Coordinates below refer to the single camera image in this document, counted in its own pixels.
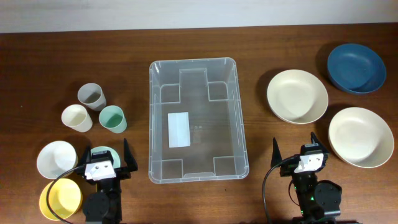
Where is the yellow small bowl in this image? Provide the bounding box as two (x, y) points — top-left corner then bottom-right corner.
(39, 178), (83, 221)

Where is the dark blue large bowl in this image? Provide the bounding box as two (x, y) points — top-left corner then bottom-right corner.
(327, 44), (387, 95)

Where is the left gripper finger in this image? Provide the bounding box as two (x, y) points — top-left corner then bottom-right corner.
(76, 147), (91, 170)
(124, 138), (138, 172)

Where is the clear plastic storage bin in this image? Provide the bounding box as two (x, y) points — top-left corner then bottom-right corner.
(148, 57), (249, 184)

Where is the mint green plastic cup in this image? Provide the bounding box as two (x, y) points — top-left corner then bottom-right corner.
(99, 105), (127, 134)

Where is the cream plastic cup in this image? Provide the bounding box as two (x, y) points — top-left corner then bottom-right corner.
(61, 104), (93, 133)

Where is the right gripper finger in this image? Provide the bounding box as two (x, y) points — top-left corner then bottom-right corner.
(271, 138), (282, 168)
(310, 132), (329, 154)

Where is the mint green small bowl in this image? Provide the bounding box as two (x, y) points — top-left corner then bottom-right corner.
(91, 146), (121, 169)

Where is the grey plastic cup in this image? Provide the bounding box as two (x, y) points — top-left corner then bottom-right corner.
(77, 83), (106, 111)

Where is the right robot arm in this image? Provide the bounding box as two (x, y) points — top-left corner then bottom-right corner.
(270, 133), (342, 223)

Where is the cream large bowl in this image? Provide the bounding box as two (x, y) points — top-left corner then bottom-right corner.
(328, 107), (394, 169)
(267, 69), (328, 124)

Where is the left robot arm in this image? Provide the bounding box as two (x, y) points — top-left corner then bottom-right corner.
(76, 139), (138, 223)

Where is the white small bowl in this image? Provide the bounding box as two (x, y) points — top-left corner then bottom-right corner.
(37, 141), (78, 179)

